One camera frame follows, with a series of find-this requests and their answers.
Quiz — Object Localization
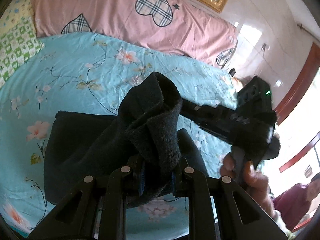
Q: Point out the black fleece pants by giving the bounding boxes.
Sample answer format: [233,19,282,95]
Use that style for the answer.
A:
[44,72,207,208]

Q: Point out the person's right hand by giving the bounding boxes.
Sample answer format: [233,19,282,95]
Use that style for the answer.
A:
[220,152,278,218]

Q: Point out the seated person in red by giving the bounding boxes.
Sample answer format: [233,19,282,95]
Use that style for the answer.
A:
[273,173,319,231]

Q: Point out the teal floral bed sheet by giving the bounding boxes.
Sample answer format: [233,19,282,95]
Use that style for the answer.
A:
[1,33,236,237]

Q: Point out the pink quilt with plaid hearts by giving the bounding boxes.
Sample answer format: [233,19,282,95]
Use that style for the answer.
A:
[31,0,238,67]

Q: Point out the yellow green patterned pillow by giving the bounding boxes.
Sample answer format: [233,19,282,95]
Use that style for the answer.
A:
[0,0,45,86]

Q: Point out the red-brown wooden window frame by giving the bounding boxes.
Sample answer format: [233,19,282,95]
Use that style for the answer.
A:
[275,43,319,173]

